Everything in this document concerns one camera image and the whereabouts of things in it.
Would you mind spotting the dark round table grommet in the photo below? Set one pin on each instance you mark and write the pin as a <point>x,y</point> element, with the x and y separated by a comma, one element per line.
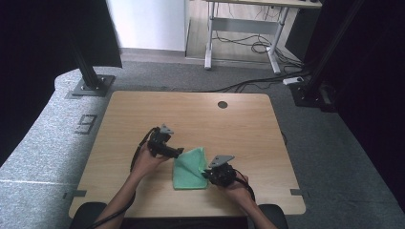
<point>222,104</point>

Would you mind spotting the person's right hand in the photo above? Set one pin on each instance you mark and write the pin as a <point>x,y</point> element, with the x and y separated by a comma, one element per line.
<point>237,192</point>

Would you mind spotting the grey tape strip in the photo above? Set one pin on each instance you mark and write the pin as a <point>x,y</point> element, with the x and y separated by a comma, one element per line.
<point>76,193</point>
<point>297,192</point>

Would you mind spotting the white cabinet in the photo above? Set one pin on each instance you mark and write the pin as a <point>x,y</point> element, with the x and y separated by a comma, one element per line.
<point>149,24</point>

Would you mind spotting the person's left hand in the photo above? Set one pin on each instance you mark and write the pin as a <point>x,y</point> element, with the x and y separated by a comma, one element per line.
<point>148,163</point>

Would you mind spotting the white power strip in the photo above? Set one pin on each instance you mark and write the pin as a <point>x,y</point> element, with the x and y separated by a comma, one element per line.
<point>293,80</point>

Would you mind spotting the person's dark clothing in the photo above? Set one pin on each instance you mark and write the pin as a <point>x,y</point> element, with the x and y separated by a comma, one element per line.
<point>184,223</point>

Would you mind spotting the black curtain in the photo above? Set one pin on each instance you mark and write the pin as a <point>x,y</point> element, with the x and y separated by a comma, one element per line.
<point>31,63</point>
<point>375,95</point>

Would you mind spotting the white desk frame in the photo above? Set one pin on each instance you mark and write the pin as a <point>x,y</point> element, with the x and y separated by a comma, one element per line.
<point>245,26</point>

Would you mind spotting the green cloth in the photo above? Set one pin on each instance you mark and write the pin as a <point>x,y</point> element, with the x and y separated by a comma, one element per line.
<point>189,173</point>

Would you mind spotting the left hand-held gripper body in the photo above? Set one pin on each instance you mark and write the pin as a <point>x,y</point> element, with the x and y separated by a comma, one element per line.
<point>157,141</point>

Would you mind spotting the black box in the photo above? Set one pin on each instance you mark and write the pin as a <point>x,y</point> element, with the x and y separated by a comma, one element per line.
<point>299,31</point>

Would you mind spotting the black metal stand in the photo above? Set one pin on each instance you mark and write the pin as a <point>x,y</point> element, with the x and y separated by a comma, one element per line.
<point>307,95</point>
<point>92,85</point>

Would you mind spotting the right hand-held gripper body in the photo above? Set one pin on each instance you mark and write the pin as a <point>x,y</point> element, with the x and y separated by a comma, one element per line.
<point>223,175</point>

